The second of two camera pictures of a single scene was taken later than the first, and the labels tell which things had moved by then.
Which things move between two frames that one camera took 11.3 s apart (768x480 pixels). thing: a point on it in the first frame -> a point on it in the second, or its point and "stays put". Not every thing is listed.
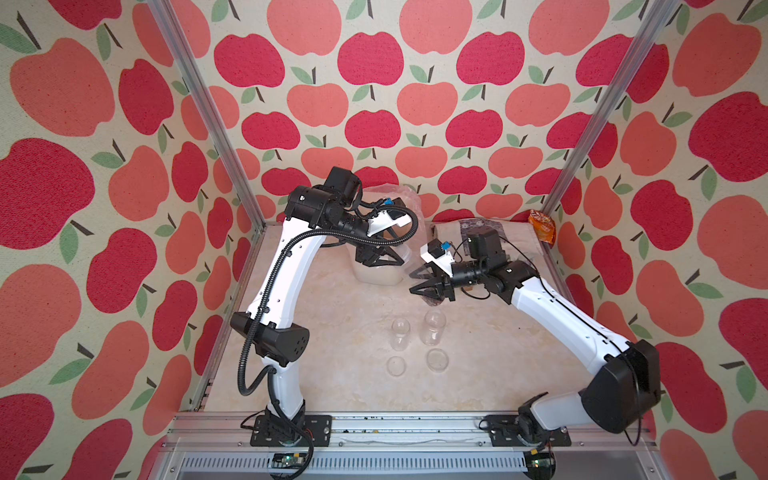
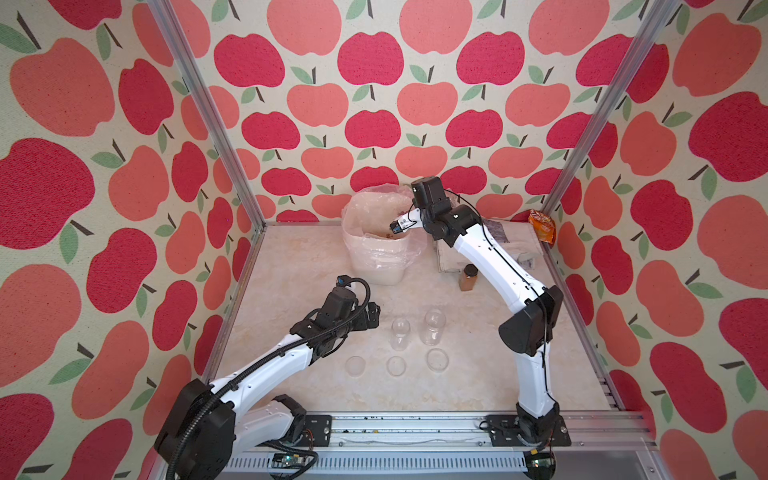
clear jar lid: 437,360 stays put
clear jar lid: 396,366 stays put
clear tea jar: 432,330 stays put
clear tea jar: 400,337 stays put
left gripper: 372,253 -> 364,322
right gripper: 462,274 -> 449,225
